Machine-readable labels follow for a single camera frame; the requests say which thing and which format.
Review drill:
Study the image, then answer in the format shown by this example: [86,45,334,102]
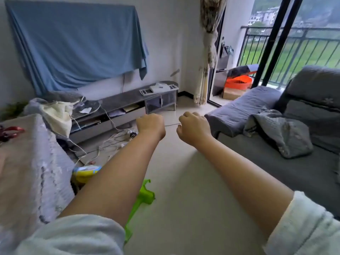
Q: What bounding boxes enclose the person's left hand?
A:
[136,113,166,141]

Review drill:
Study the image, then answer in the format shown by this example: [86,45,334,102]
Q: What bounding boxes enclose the person's right hand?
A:
[176,111,213,149]

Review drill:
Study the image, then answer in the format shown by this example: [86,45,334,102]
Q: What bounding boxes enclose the person's left forearm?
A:
[58,131,165,227]

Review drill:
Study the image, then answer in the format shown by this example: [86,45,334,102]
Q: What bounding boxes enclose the person's right forearm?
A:
[194,134,294,239]

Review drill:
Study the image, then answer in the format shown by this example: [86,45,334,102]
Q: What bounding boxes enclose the person's white shirt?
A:
[16,191,340,255]

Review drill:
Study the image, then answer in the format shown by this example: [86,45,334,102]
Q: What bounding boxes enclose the white metal ladder frames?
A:
[139,82,172,96]

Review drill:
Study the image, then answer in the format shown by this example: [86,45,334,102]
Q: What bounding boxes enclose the grey marble TV cabinet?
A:
[69,80,180,144]

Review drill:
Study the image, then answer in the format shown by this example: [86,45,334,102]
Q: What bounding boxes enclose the cardboard box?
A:
[223,87,245,100]

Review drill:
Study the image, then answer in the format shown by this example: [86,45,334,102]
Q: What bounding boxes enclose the orange plastic basin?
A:
[225,75,255,91]

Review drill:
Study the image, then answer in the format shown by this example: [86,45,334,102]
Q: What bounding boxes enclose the green plastic stool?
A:
[124,179,156,243]

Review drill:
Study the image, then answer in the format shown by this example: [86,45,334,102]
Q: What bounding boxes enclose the yellow plastic basket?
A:
[73,164,103,185]

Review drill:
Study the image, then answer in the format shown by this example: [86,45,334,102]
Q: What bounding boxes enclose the grey blanket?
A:
[243,109,314,159]

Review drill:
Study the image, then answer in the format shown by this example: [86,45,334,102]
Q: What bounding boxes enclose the pile of pale cloth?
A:
[24,95,86,138]

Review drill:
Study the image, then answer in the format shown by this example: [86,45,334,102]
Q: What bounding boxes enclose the patterned beige curtain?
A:
[194,0,228,106]

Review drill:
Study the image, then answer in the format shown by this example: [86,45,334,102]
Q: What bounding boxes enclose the blue cloth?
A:
[5,0,149,96]

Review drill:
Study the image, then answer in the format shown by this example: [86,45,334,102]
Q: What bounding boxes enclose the grey sofa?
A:
[204,65,340,218]

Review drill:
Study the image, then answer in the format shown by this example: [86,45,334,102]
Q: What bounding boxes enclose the black balcony railing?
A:
[236,26,340,85]

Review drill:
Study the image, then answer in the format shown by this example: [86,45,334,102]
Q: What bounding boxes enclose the green plant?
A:
[0,101,27,121]

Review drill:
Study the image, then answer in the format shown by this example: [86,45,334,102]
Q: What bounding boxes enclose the red object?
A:
[0,126,25,142]

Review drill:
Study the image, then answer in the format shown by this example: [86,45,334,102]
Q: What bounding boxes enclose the tangle of white cables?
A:
[69,127,139,165]

